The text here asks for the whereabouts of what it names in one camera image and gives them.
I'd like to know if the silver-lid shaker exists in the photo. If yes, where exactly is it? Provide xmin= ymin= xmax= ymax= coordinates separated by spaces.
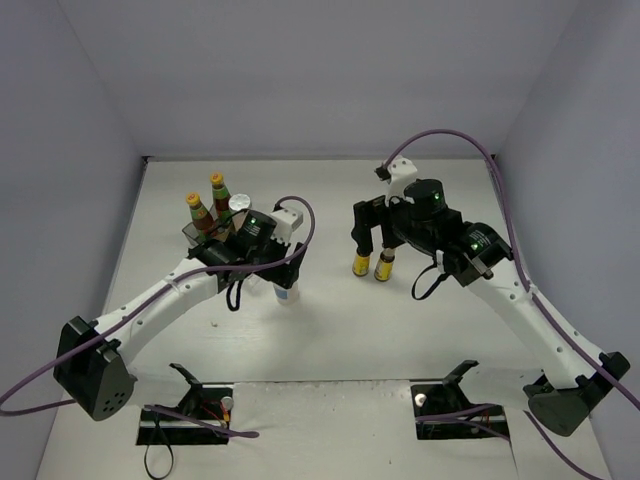
xmin=274 ymin=282 xmax=299 ymax=305
xmin=228 ymin=193 xmax=252 ymax=230

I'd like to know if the small yellow bottle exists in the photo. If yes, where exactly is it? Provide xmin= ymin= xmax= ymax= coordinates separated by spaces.
xmin=374 ymin=248 xmax=395 ymax=282
xmin=352 ymin=250 xmax=371 ymax=277

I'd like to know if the red sauce bottle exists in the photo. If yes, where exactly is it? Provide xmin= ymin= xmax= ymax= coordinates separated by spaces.
xmin=186 ymin=192 xmax=215 ymax=239
xmin=210 ymin=172 xmax=231 ymax=222

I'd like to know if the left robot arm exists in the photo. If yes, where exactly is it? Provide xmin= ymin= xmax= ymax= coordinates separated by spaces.
xmin=53 ymin=206 xmax=306 ymax=421

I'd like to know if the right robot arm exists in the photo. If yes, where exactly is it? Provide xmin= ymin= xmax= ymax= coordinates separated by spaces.
xmin=351 ymin=179 xmax=630 ymax=437

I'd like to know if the grey plastic bin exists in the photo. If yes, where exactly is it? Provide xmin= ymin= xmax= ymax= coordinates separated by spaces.
xmin=182 ymin=212 xmax=218 ymax=246

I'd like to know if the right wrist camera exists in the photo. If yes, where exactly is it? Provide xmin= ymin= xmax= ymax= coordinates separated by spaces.
xmin=375 ymin=155 xmax=418 ymax=203

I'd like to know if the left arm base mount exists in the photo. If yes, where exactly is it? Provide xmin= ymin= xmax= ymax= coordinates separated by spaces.
xmin=136 ymin=363 xmax=234 ymax=446

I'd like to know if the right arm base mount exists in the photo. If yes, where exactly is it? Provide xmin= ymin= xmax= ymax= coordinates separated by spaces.
xmin=409 ymin=360 xmax=510 ymax=442

